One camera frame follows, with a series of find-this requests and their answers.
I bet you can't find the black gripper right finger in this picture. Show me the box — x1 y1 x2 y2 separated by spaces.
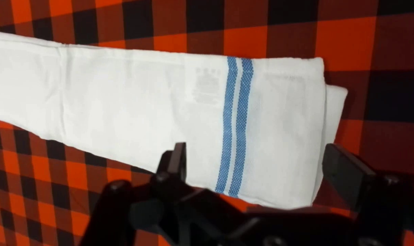
323 142 403 211

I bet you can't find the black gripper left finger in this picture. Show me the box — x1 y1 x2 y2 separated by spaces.
156 142 187 181

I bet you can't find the white towel with blue stripes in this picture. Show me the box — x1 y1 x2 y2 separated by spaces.
0 32 347 209

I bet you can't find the orange black checkered tablecloth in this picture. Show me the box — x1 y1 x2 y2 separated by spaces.
0 0 414 246

